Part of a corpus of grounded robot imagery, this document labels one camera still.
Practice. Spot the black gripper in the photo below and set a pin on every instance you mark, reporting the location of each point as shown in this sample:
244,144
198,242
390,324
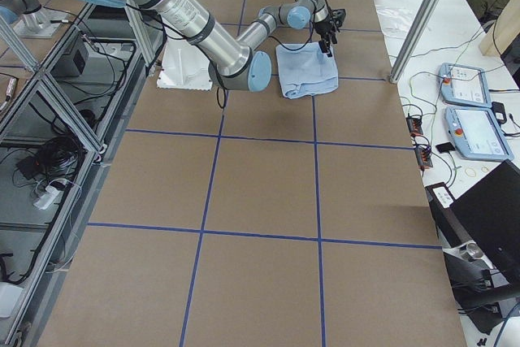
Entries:
323,27

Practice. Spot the light blue button-up shirt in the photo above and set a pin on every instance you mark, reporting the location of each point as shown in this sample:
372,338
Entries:
306,70

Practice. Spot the clear plastic bag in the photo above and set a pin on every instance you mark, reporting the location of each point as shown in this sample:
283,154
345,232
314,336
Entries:
395,22

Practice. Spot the grey USB hub left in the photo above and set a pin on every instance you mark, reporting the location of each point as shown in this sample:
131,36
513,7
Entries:
414,124

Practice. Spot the grey usb hub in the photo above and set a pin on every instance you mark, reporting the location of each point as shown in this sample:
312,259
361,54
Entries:
423,155
414,124

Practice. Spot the blue teach pendant upper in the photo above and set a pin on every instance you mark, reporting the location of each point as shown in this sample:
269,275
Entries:
464,85

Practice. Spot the blue teach pendant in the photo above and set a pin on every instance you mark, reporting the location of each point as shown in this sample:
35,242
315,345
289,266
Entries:
464,85
476,134

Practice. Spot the grey USB hub right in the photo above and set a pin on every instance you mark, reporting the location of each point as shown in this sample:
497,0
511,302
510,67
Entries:
423,155

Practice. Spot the blue teach pendant lower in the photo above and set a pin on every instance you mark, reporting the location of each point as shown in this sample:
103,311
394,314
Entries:
476,134

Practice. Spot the wooden board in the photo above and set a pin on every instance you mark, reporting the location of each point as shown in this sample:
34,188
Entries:
503,32

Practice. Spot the black box with label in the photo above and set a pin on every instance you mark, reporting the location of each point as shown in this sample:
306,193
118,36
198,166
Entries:
440,201

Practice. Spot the black laptop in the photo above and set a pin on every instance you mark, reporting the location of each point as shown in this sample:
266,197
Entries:
489,212

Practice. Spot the white power strip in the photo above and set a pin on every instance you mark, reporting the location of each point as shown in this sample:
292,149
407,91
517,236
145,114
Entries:
51,192

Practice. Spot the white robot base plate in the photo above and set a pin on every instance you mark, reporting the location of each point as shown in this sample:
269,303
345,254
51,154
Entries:
184,67

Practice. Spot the grey aluminium frame post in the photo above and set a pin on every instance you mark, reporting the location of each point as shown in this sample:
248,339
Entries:
417,28

